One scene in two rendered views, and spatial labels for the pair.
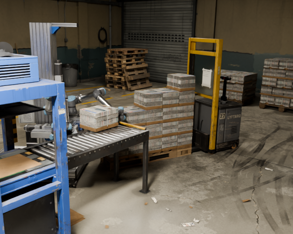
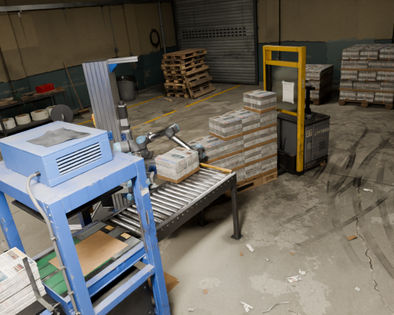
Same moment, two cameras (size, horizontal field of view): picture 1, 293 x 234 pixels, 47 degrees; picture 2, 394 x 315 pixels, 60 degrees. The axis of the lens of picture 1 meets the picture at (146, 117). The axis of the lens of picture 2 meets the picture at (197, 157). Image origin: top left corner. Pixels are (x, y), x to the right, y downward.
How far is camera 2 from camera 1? 0.76 m
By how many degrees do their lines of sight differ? 8
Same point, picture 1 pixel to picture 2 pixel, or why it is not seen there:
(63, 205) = (159, 289)
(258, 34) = (330, 18)
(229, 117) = (317, 133)
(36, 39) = (94, 81)
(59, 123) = (144, 205)
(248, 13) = not seen: outside the picture
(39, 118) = not seen: hidden behind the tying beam
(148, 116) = (228, 147)
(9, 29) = (55, 47)
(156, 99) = (234, 127)
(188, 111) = (271, 134)
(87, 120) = (165, 170)
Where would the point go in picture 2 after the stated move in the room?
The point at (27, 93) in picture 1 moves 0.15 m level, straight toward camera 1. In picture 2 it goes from (104, 184) to (106, 195)
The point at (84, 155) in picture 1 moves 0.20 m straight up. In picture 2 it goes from (172, 222) to (169, 202)
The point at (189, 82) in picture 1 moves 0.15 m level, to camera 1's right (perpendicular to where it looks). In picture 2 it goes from (269, 102) to (281, 100)
